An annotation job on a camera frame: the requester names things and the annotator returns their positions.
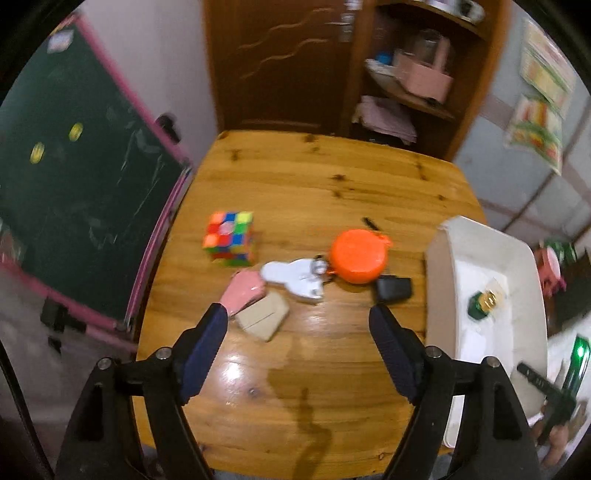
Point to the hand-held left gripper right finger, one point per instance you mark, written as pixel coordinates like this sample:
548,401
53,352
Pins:
395,350

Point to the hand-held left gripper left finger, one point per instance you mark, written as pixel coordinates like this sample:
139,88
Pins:
203,350

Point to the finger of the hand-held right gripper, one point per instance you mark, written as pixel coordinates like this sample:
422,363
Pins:
535,378

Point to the black charger adapter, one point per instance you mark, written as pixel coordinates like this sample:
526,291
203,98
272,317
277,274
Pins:
392,288

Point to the beige small box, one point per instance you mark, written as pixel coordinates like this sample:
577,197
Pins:
263,316

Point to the pink oval case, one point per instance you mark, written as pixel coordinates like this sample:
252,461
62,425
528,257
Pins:
240,290

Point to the white plastic bin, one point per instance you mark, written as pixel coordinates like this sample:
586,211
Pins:
521,286

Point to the green bottle with gold cap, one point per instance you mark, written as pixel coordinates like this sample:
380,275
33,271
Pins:
478,304

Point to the clear plastic box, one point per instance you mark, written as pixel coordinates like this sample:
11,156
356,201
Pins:
501,286

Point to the orange round case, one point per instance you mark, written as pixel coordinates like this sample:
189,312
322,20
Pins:
358,256

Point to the white bunny-shaped gadget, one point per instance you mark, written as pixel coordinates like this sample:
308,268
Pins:
291,277

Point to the multicolour puzzle cube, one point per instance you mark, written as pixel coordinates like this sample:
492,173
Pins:
228,235

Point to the person's right hand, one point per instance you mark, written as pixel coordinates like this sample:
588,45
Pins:
558,445

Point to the pink plastic stool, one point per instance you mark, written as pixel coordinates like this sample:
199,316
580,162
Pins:
549,272

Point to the green bag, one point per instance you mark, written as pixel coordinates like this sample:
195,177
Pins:
563,251

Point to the black easel knob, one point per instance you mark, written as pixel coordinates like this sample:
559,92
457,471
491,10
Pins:
60,316
167,128

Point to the pale blue sliding wardrobe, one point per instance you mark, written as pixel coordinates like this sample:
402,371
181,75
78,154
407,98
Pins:
503,184

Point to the folded pink cloth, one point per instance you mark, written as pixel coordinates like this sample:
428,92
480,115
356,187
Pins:
385,120

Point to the yellow round magnet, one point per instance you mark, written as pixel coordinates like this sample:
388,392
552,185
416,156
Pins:
76,131
37,152

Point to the brown wooden door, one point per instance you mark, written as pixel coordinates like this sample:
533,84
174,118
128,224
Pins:
286,92

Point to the brown wooden shelf cabinet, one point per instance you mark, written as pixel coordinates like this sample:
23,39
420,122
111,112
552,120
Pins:
480,92

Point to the pink storage basket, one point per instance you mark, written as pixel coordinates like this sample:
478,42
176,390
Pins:
422,78

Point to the white papers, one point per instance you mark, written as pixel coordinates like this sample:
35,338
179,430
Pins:
381,70

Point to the blue small container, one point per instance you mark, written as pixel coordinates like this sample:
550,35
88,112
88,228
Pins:
384,60

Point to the green and white mug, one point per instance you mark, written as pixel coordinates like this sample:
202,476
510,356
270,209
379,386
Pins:
468,10

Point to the white door hook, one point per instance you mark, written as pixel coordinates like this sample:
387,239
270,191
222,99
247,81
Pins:
353,3

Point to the green chalkboard with pink frame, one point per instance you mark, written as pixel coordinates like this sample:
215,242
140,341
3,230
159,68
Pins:
92,184

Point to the wall poster with green border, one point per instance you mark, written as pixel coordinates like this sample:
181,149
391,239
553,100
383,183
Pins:
535,134

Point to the wall poster with coloured bars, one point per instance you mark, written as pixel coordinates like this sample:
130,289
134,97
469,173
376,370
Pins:
547,69

